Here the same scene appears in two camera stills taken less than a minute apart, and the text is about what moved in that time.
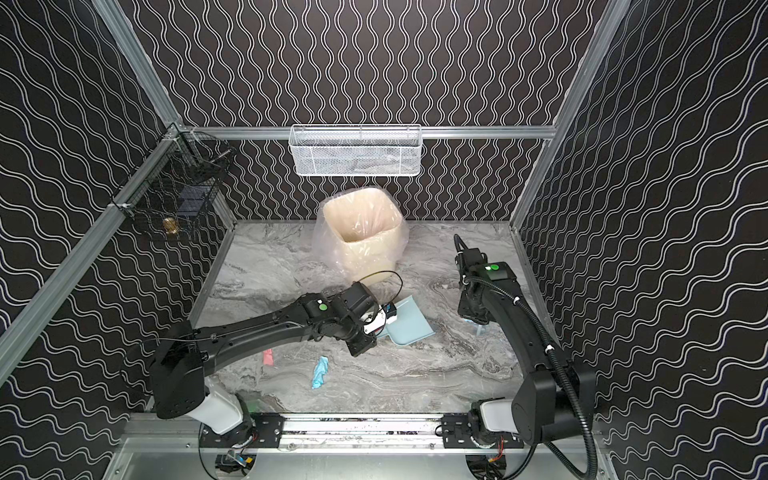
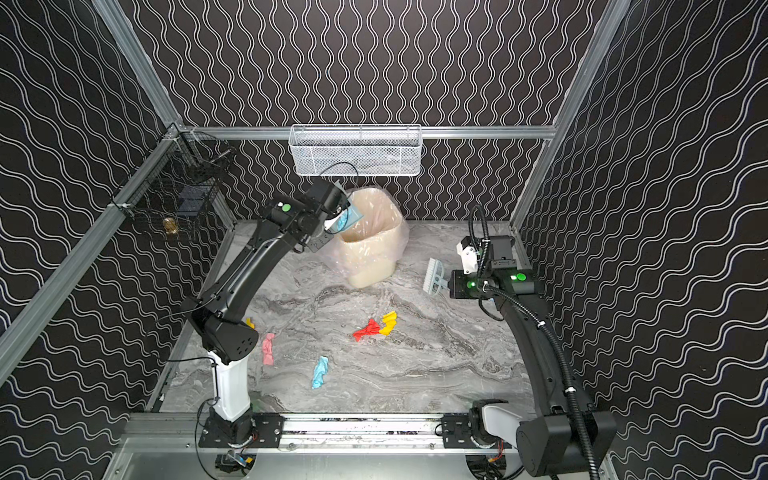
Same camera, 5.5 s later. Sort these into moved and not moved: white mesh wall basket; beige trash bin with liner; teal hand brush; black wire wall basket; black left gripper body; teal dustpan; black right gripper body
Moved: black left gripper body; teal dustpan; black right gripper body; teal hand brush
Not moved: black wire wall basket; white mesh wall basket; beige trash bin with liner
